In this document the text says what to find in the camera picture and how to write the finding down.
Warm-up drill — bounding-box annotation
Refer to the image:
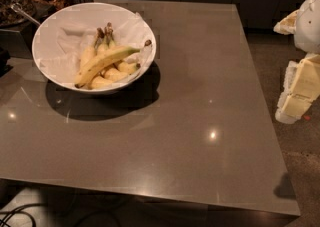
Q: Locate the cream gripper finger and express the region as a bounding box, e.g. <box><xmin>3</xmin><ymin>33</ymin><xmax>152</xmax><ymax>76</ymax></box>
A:
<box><xmin>275</xmin><ymin>53</ymin><xmax>320</xmax><ymax>124</ymax></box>
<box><xmin>273</xmin><ymin>10</ymin><xmax>298</xmax><ymax>35</ymax></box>

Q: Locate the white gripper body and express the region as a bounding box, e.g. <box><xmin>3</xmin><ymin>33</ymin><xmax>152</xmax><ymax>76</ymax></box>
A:
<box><xmin>294</xmin><ymin>0</ymin><xmax>320</xmax><ymax>54</ymax></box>

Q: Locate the yellow banana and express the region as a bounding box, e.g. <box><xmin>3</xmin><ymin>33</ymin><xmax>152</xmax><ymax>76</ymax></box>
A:
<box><xmin>80</xmin><ymin>28</ymin><xmax>104</xmax><ymax>67</ymax></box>
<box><xmin>102</xmin><ymin>67</ymin><xmax>128</xmax><ymax>82</ymax></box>
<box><xmin>74</xmin><ymin>46</ymin><xmax>141</xmax><ymax>88</ymax></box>
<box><xmin>115</xmin><ymin>61</ymin><xmax>140</xmax><ymax>75</ymax></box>
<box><xmin>88</xmin><ymin>76</ymin><xmax>113</xmax><ymax>89</ymax></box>

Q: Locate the white bowl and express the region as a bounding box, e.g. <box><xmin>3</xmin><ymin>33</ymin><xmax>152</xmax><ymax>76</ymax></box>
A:
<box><xmin>32</xmin><ymin>3</ymin><xmax>157</xmax><ymax>94</ymax></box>

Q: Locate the white paper liner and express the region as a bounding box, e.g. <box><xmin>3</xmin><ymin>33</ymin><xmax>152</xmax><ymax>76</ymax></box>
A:
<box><xmin>32</xmin><ymin>11</ymin><xmax>156</xmax><ymax>93</ymax></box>

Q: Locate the metal spoon handle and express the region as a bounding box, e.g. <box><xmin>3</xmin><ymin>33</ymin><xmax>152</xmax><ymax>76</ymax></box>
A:
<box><xmin>11</xmin><ymin>3</ymin><xmax>41</xmax><ymax>26</ymax></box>

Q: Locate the black cable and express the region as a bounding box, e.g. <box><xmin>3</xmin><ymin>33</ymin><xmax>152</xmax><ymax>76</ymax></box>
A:
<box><xmin>0</xmin><ymin>202</ymin><xmax>38</xmax><ymax>227</ymax></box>

